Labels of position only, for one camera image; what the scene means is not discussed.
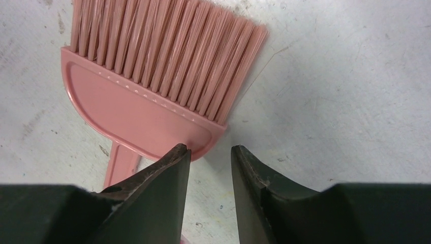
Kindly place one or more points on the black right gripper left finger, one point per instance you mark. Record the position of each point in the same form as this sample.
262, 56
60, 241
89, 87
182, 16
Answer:
147, 207

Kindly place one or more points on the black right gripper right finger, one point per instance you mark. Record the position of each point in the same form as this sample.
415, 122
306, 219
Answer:
272, 208

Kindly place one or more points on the pink plastic hand brush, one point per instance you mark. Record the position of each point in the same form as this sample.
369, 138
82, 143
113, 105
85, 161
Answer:
152, 74

